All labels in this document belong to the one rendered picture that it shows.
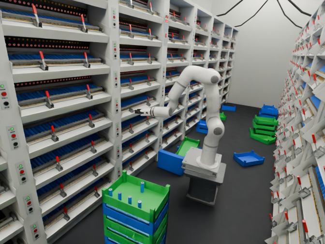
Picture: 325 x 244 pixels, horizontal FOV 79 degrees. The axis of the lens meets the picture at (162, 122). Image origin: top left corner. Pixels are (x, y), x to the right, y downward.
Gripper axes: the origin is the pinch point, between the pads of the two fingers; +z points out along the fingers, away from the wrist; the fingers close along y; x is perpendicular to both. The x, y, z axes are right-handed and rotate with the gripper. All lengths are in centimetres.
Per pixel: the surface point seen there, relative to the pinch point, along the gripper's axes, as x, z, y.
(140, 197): -33, -41, -59
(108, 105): 10.0, 7.0, -25.3
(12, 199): -22, 9, -97
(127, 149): -37.7, 18.0, -0.8
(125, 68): 35.7, -0.6, -9.6
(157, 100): 0.4, 7.2, 44.4
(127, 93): 16.6, 2.5, -7.2
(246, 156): -87, -71, 121
